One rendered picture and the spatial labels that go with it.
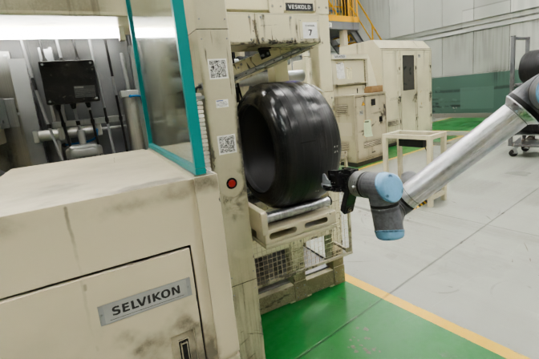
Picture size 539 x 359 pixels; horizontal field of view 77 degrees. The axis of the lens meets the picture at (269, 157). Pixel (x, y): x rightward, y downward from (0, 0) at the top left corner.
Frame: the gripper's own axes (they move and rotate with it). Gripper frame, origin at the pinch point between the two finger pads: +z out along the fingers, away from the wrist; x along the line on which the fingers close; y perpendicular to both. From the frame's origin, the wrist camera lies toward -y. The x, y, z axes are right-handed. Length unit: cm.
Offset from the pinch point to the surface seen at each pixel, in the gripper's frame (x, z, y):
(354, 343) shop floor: -29, 35, -98
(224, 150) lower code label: 34.4, 14.6, 20.3
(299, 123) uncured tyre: 9.3, -3.3, 26.3
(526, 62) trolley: -526, 181, 70
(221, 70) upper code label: 31, 11, 50
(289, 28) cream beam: -16, 34, 74
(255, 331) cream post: 30, 25, -61
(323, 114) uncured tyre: -2.7, -2.6, 28.3
